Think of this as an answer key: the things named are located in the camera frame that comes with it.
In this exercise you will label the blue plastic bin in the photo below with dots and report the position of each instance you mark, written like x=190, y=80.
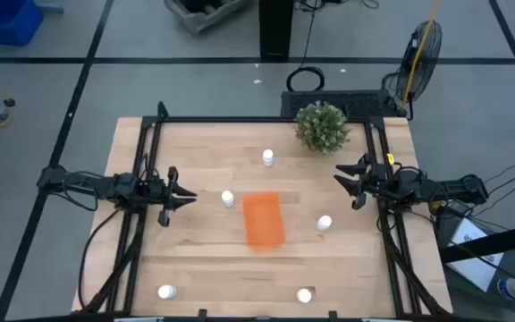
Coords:
x=2, y=20

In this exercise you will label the white paper box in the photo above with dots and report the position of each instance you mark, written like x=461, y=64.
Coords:
x=474, y=264

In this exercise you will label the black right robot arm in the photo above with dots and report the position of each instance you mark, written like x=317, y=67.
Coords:
x=454, y=188

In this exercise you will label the black pillar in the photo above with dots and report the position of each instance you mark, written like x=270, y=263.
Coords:
x=275, y=27

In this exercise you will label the black round caster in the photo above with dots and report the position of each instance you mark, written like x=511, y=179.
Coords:
x=9, y=102

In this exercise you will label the yellow tag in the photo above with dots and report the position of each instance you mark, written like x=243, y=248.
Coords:
x=390, y=158

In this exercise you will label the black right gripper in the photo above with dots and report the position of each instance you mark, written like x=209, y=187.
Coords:
x=374, y=183

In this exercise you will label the black floor fan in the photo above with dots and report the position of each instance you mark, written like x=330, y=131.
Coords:
x=423, y=58

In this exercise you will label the grey pallet box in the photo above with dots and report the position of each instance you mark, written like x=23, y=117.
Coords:
x=199, y=15

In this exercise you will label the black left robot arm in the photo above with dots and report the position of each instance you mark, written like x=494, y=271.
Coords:
x=83, y=183

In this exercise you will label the black metal beam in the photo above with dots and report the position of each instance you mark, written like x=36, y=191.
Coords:
x=490, y=243

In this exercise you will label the green artificial plant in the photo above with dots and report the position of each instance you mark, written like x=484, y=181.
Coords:
x=322, y=127

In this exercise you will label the black metal table frame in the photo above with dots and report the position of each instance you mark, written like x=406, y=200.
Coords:
x=262, y=119

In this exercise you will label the white pill bottle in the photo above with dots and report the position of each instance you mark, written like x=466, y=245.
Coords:
x=227, y=197
x=166, y=291
x=304, y=295
x=267, y=157
x=324, y=222

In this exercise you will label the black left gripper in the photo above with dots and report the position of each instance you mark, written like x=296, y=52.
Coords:
x=157, y=192

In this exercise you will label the black mesh crate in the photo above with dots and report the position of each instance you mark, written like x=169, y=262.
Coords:
x=360, y=104

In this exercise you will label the orange plastic basket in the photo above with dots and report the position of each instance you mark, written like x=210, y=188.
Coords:
x=264, y=221

